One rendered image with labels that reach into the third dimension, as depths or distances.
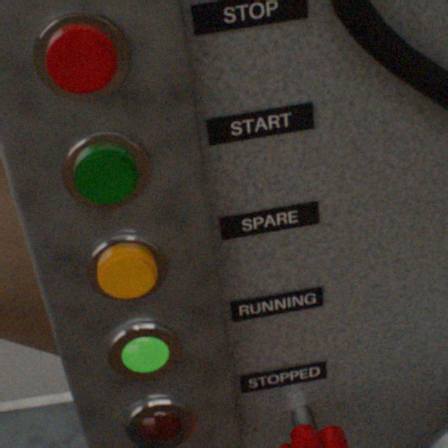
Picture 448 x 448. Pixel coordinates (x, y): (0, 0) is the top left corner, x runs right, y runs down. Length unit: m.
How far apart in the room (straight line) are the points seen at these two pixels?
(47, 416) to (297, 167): 0.38
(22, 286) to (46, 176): 2.31
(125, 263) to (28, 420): 0.35
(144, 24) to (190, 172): 0.07
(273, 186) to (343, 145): 0.04
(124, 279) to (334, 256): 0.11
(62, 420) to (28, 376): 0.46
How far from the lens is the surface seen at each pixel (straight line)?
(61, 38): 0.34
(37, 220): 0.38
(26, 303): 2.62
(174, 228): 0.39
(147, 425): 0.46
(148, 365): 0.43
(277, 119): 0.39
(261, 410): 0.50
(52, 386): 1.15
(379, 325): 0.47
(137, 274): 0.39
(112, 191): 0.37
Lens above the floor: 1.61
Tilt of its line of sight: 36 degrees down
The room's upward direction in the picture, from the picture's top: 7 degrees counter-clockwise
